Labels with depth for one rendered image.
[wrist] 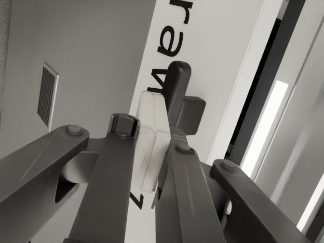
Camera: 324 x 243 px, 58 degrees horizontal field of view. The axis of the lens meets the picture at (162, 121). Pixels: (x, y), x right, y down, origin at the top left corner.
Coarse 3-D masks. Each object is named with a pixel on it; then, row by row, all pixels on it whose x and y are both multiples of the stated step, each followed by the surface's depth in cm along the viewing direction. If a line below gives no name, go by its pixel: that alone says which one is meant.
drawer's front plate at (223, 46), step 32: (160, 0) 25; (192, 0) 22; (224, 0) 20; (256, 0) 18; (160, 32) 25; (192, 32) 22; (224, 32) 20; (256, 32) 18; (160, 64) 25; (192, 64) 22; (224, 64) 20; (256, 64) 19; (224, 96) 20; (224, 128) 20; (128, 224) 29
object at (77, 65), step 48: (48, 0) 59; (96, 0) 43; (144, 0) 33; (48, 48) 59; (96, 48) 43; (144, 48) 33; (48, 96) 58; (96, 96) 43; (0, 144) 95; (48, 240) 59
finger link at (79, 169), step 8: (88, 144) 12; (96, 144) 12; (80, 152) 11; (88, 152) 11; (96, 152) 11; (72, 160) 11; (80, 160) 11; (88, 160) 11; (96, 160) 11; (64, 168) 11; (72, 168) 11; (80, 168) 11; (88, 168) 11; (64, 176) 11; (72, 176) 11; (80, 176) 11; (88, 176) 11
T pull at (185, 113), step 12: (168, 72) 19; (180, 72) 18; (168, 84) 19; (180, 84) 18; (168, 96) 19; (180, 96) 19; (192, 96) 21; (168, 108) 19; (180, 108) 19; (192, 108) 20; (204, 108) 21; (168, 120) 19; (180, 120) 20; (192, 120) 21; (192, 132) 21
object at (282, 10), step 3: (285, 0) 33; (288, 0) 32; (282, 3) 33; (285, 3) 33; (282, 6) 33; (285, 6) 34; (282, 9) 33; (285, 9) 34; (279, 12) 33; (282, 12) 34; (279, 15) 34; (282, 15) 34; (279, 18) 34; (282, 18) 34
